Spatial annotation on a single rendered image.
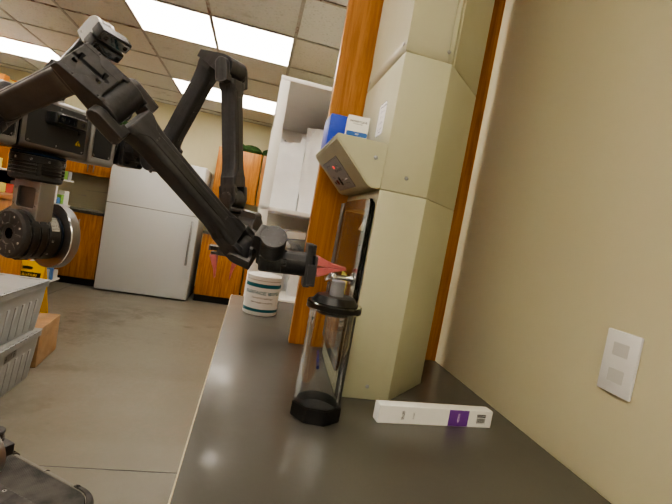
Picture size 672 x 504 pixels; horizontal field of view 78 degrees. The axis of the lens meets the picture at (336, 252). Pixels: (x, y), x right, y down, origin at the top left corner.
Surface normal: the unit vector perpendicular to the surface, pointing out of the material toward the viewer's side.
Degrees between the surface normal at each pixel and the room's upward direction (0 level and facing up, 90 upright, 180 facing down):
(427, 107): 90
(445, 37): 90
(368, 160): 90
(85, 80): 66
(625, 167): 90
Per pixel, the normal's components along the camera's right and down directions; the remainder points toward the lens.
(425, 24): 0.27, 0.10
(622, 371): -0.97, -0.16
